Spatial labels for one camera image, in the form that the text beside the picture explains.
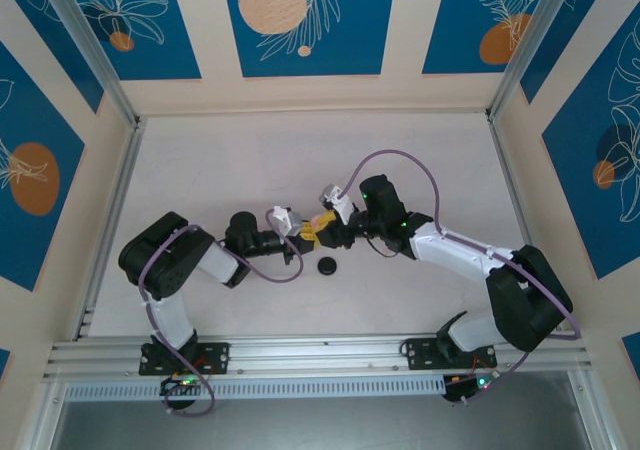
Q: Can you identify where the black controller board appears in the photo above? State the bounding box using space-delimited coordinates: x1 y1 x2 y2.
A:
159 373 201 397
442 372 501 405

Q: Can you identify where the grey metal sheet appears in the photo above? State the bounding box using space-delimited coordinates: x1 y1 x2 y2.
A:
49 398 601 450

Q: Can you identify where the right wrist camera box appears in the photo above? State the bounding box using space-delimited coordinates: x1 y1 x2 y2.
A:
319 183 355 224

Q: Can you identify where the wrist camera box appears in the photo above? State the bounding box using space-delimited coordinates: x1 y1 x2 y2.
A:
319 183 355 224
271 204 305 239

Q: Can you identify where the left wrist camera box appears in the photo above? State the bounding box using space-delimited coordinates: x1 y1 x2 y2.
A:
271 204 305 239

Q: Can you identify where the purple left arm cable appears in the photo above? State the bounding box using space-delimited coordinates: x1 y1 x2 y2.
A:
138 208 305 418

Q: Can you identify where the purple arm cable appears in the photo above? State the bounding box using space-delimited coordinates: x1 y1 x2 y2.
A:
344 148 584 407
138 208 305 418

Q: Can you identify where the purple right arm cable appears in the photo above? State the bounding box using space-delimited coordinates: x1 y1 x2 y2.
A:
344 148 584 407

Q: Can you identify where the long aluminium base rail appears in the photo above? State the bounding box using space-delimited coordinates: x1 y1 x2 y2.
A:
42 330 596 382

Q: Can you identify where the aluminium side rail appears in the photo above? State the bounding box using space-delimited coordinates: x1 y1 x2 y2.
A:
72 117 149 342
488 112 539 254

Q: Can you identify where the white slotted cable duct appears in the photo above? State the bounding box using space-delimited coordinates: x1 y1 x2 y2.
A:
63 375 447 402

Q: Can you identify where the aluminium frame post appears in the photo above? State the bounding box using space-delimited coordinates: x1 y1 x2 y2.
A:
567 369 619 450
485 0 590 121
35 0 147 132
19 379 69 450

